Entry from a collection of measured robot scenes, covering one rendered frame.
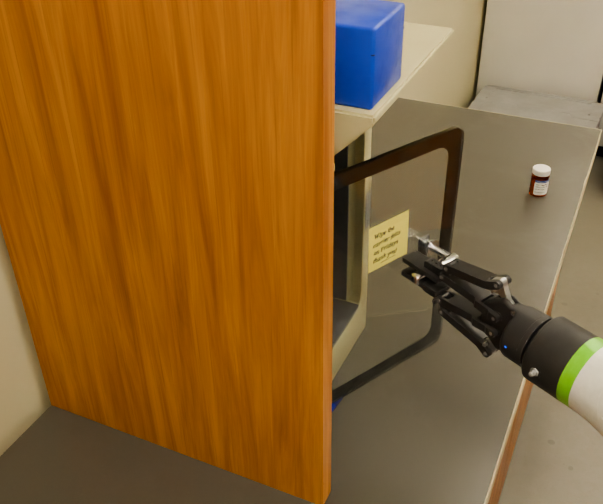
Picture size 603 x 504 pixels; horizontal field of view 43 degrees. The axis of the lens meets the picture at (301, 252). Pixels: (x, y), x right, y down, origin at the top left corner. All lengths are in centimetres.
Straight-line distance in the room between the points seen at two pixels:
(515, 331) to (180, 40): 54
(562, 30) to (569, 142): 191
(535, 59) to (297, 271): 331
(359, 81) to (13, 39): 40
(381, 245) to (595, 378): 34
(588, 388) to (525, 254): 75
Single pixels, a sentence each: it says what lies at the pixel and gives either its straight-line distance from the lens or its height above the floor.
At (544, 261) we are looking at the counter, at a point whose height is 94.
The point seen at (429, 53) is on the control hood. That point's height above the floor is 151.
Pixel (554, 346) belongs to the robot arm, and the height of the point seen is 124.
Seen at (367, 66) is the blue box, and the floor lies 156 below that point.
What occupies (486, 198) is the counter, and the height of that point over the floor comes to 94.
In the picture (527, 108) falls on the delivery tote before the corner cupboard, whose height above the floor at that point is 33.
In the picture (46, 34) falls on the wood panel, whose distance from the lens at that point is 92.
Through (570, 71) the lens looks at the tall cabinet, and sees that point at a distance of 408.
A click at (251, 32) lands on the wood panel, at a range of 76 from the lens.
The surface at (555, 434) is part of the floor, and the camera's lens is 261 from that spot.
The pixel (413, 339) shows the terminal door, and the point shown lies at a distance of 126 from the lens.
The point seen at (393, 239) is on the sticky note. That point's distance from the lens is 109.
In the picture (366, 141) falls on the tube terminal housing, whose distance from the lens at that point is 119.
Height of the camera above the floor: 185
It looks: 34 degrees down
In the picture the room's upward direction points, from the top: 1 degrees counter-clockwise
